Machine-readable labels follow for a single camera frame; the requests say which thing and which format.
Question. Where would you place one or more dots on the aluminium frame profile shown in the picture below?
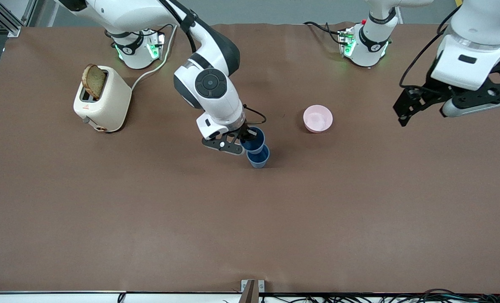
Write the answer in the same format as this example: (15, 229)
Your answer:
(5, 19)

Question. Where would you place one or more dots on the blue plastic cup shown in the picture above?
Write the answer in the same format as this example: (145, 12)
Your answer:
(259, 159)
(253, 141)

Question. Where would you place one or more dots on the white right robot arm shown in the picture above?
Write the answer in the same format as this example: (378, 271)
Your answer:
(216, 90)

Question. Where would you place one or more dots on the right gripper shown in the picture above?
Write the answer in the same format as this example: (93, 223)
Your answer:
(246, 131)

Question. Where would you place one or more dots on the white table edge rail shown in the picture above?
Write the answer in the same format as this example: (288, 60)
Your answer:
(64, 298)

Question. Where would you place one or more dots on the right arm base control box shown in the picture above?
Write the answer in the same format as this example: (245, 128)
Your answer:
(155, 44)

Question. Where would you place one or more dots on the cream white toaster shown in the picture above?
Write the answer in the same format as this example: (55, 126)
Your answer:
(111, 103)

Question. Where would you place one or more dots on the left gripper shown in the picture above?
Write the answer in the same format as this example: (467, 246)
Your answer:
(423, 95)

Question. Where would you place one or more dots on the brown bread slice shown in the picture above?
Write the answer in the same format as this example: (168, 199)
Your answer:
(94, 82)

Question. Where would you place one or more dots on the black left camera mount plate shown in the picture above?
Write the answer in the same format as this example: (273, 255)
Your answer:
(490, 96)

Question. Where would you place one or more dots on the left arm base control box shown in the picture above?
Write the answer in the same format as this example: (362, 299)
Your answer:
(346, 42)

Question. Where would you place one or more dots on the grey metal bracket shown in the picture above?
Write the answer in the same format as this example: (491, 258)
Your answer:
(252, 290)

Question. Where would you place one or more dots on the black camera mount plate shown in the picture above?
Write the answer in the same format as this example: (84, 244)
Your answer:
(490, 96)
(224, 146)

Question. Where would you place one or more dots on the black right camera mount plate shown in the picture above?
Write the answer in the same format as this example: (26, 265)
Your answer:
(224, 146)

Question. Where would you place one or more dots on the brown table cover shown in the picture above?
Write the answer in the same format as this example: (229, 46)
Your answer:
(250, 219)

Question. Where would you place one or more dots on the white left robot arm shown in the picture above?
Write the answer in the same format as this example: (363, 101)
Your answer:
(485, 21)

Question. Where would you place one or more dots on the pink bowl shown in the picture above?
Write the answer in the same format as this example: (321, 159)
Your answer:
(317, 118)

